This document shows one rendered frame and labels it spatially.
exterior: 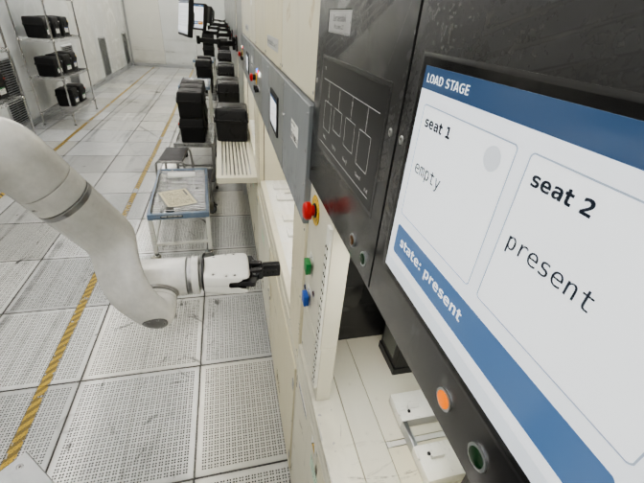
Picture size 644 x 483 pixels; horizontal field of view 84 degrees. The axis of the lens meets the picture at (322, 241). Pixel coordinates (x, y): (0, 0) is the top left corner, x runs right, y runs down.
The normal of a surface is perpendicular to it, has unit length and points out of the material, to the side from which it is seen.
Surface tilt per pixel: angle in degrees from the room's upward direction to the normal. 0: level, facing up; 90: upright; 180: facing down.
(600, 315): 90
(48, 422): 0
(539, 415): 90
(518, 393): 90
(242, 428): 0
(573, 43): 90
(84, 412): 0
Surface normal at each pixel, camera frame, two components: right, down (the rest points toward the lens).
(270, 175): 0.23, 0.52
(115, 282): -0.05, 0.14
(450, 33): -0.97, 0.06
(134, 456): 0.08, -0.85
